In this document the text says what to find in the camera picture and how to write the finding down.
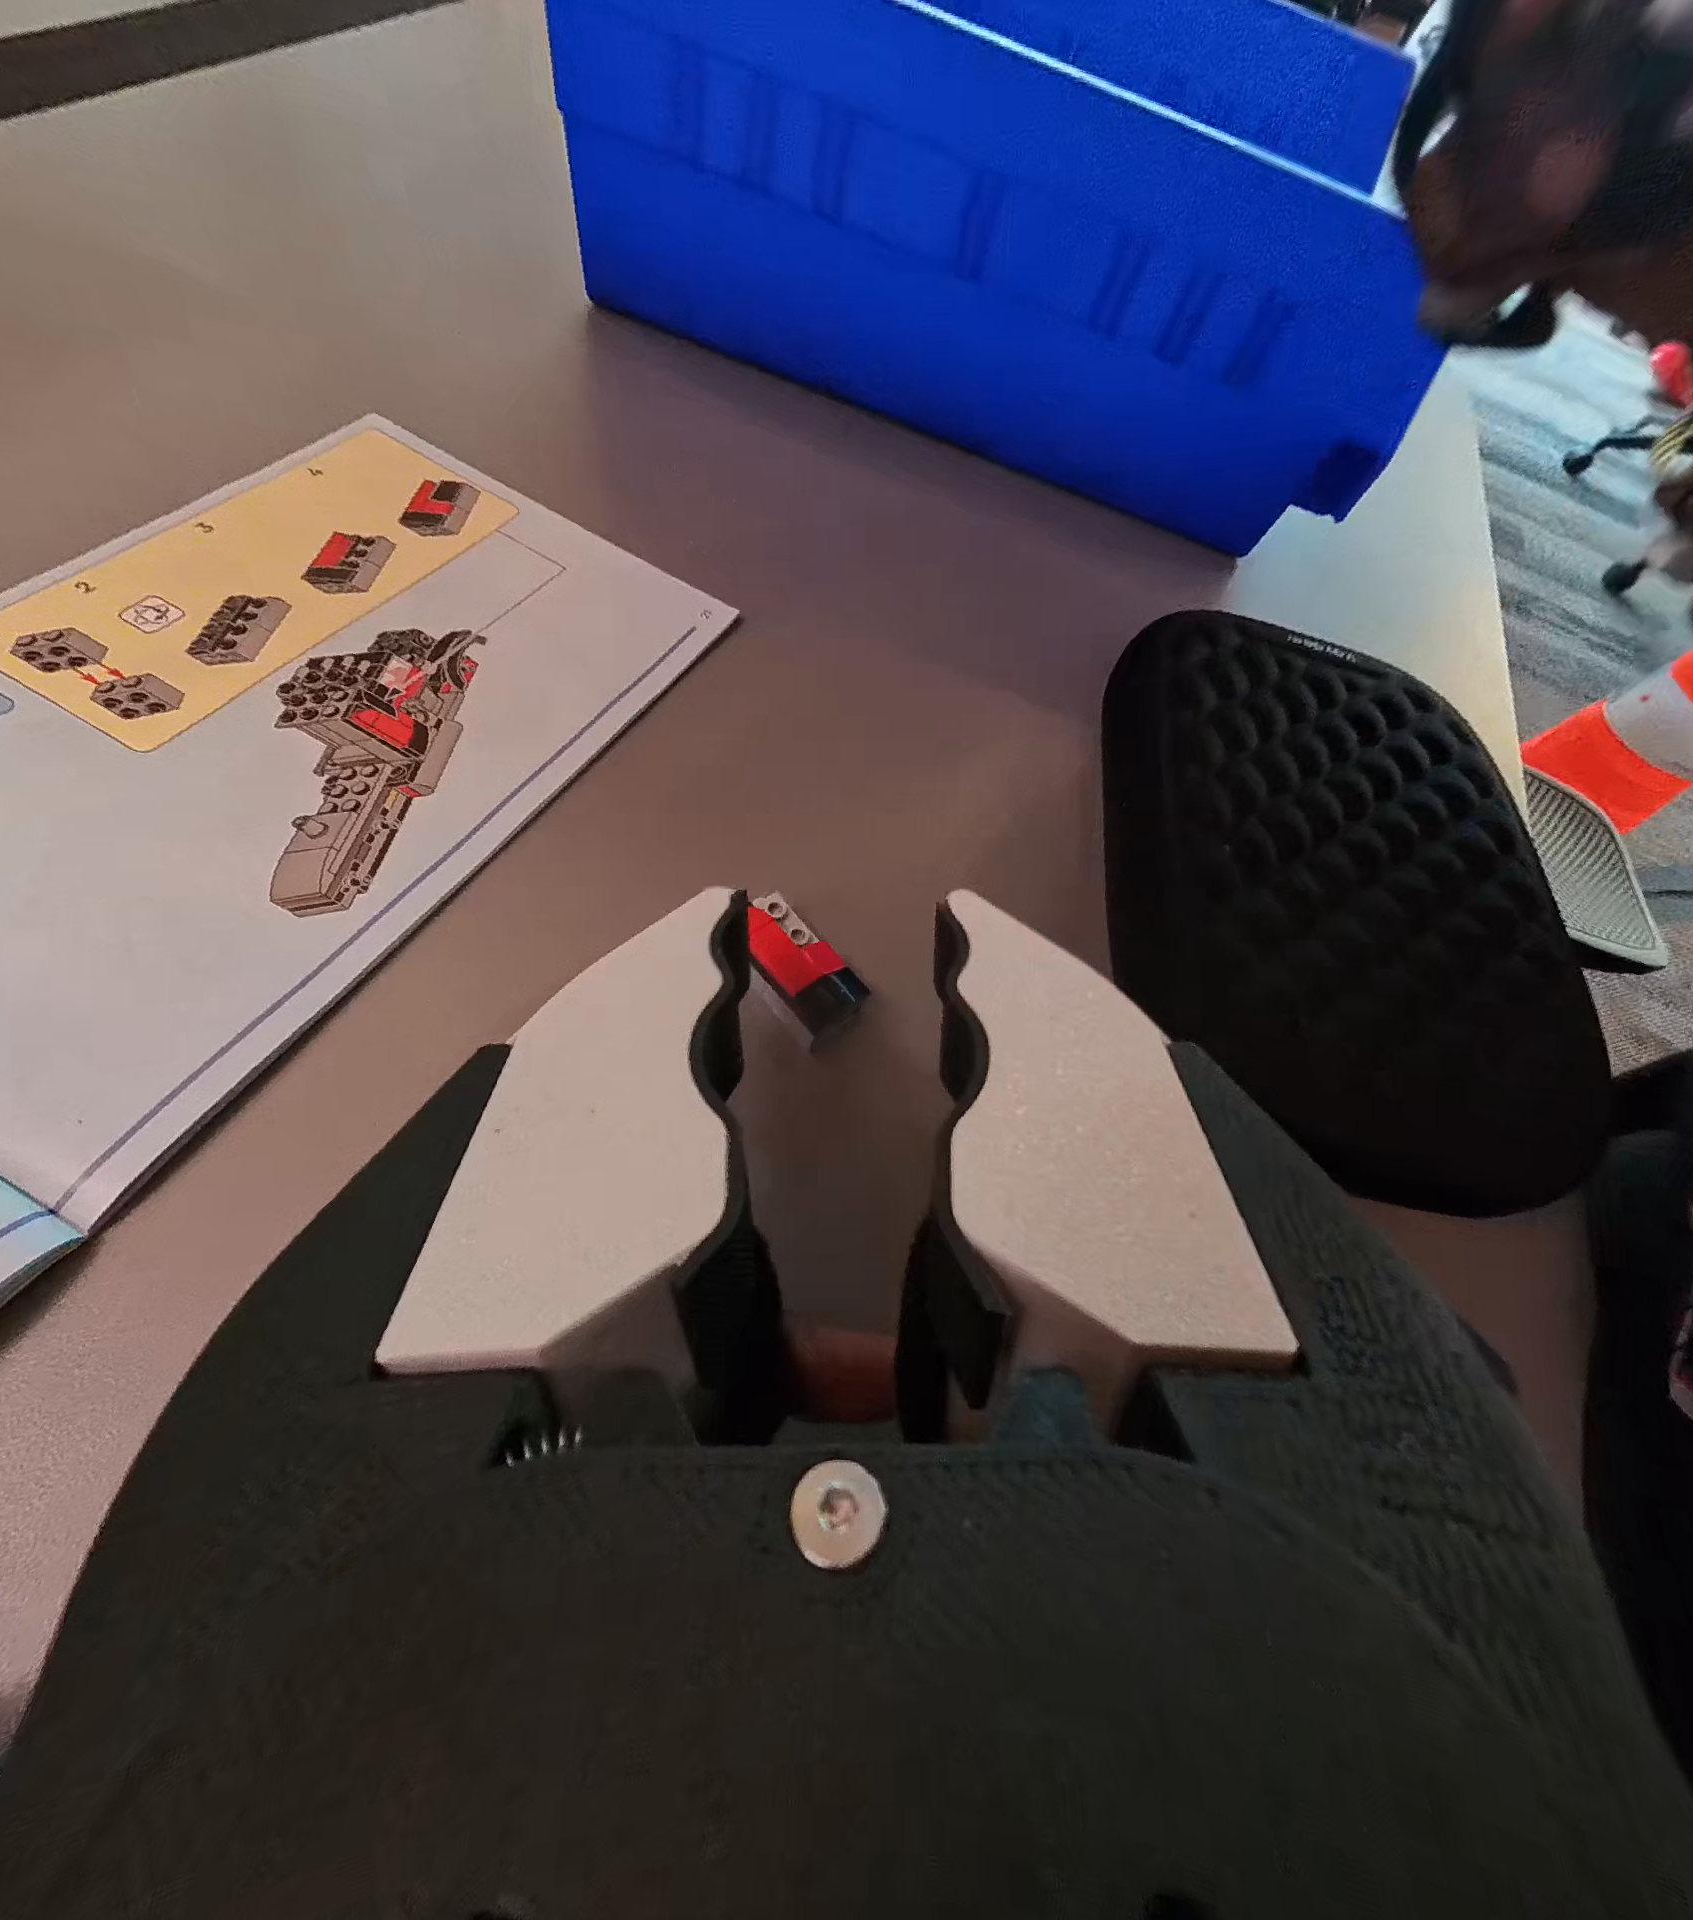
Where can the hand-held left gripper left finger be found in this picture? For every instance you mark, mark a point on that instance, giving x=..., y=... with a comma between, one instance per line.
x=594, y=1182

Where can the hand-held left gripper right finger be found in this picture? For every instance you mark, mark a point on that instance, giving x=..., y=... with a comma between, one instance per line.
x=1101, y=1201

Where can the small red black brick assembly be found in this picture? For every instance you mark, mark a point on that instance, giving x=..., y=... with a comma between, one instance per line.
x=794, y=959

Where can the person's right hand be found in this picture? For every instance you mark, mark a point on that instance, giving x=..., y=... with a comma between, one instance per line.
x=1612, y=182

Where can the open instruction booklet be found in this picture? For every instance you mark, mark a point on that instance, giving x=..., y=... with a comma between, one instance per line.
x=184, y=927

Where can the grey mesh panel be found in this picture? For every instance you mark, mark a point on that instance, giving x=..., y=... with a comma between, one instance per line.
x=1595, y=870

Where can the orange traffic cone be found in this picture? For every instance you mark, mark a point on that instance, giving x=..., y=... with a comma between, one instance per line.
x=1626, y=750

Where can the black office chair base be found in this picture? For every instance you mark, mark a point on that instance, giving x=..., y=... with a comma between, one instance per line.
x=1632, y=511

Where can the blue plastic bin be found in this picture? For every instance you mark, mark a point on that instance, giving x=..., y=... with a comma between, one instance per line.
x=936, y=224

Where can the small red cone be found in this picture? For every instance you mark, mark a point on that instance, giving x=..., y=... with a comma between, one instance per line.
x=1673, y=376

